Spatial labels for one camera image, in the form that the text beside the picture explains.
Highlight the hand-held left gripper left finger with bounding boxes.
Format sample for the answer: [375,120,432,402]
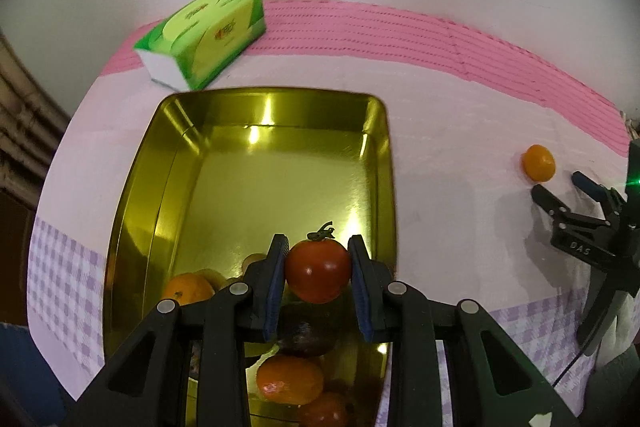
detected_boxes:
[60,233,292,427]

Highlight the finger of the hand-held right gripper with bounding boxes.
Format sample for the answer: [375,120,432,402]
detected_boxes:
[571,171,623,214]
[531,184,576,228]

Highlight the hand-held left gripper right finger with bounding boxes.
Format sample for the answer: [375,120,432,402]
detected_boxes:
[347,234,583,427]

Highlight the tan longan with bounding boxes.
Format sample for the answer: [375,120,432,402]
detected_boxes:
[242,253,268,279]

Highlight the small orange kumquat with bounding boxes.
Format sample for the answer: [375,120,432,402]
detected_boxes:
[522,144,557,182]

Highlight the small dark red tomato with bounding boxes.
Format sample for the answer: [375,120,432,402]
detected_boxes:
[284,222,353,305]

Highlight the dark purple mangosteen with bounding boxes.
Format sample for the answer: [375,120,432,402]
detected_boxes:
[277,302,340,358]

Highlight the medium mandarin orange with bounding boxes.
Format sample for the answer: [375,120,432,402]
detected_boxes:
[161,273,217,308]

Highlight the large mandarin orange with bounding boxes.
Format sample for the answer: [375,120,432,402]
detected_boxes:
[256,354,325,406]

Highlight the large red-orange tomato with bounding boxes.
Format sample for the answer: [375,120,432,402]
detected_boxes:
[299,391,351,427]

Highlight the red and gold tin box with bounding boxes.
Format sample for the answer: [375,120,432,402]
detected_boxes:
[102,87,398,427]

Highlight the pink ribbed mat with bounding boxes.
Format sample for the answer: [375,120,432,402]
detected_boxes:
[100,0,631,155]

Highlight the brown wooden cabinet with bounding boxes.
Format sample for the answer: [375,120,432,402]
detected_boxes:
[0,192,41,323]

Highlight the blue foam mat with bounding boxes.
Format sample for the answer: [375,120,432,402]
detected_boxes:
[0,321,66,427]

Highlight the green tissue pack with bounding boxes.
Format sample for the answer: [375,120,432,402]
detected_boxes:
[133,0,267,92]

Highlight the beige patterned curtain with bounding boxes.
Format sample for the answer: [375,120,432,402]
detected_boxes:
[0,32,71,208]

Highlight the thin black cable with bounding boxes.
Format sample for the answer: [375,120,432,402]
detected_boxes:
[552,342,593,388]

